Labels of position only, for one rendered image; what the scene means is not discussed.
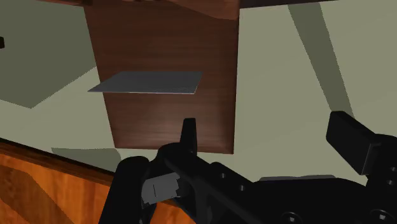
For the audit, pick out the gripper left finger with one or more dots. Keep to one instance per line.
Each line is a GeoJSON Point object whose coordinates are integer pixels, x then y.
{"type": "Point", "coordinates": [186, 167]}

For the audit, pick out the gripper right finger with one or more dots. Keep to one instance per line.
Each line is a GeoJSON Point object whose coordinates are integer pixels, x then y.
{"type": "Point", "coordinates": [353, 139]}

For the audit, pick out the grey flat board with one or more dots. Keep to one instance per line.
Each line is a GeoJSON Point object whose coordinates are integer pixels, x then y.
{"type": "Point", "coordinates": [149, 82]}

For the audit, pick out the orange wooden table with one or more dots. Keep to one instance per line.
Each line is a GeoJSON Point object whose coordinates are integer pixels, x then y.
{"type": "Point", "coordinates": [46, 189]}

